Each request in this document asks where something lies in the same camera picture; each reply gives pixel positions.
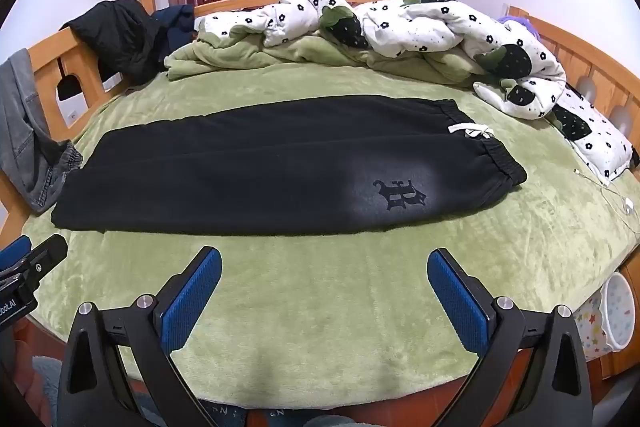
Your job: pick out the white star print basin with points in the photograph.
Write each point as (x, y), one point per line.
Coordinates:
(617, 307)

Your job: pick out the white floral pillow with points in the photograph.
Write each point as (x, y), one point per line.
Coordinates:
(592, 134)

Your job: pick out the navy blue garment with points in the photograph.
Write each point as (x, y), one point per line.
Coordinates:
(175, 29)

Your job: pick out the purple cloth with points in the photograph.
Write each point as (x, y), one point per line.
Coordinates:
(520, 24)

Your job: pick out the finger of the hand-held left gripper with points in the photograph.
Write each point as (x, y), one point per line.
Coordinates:
(14, 251)
(45, 254)

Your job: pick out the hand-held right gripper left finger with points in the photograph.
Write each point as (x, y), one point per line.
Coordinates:
(192, 302)

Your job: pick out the black jacket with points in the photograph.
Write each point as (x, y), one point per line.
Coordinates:
(120, 37)

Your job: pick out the white floral quilt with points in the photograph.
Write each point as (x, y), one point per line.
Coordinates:
(400, 27)

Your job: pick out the wooden bed frame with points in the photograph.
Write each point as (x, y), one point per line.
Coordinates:
(45, 52)

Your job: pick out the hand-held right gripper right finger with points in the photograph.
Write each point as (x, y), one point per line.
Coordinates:
(460, 302)

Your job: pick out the black pants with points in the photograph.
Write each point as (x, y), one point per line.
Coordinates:
(250, 167)

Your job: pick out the green fleece bed blanket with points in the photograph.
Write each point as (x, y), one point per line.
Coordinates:
(320, 307)

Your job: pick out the grey jeans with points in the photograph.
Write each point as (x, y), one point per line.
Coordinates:
(25, 132)

